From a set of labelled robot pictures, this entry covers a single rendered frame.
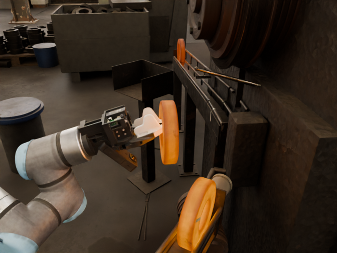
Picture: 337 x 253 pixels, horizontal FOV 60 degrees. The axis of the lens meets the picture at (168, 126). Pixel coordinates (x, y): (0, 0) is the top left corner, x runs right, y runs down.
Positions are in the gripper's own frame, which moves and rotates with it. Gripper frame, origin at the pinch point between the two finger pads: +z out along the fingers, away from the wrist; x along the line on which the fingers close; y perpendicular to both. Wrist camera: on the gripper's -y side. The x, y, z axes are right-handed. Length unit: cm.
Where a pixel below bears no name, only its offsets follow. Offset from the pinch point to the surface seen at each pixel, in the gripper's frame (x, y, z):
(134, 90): 85, -23, -16
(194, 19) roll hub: 38.8, 13.4, 17.9
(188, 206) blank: -20.0, -7.6, -0.1
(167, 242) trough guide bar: -21.8, -13.8, -6.5
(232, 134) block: 8.1, -14.3, 16.8
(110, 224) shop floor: 47, -75, -48
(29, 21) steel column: 671, -18, -262
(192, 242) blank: -23.2, -14.1, -1.6
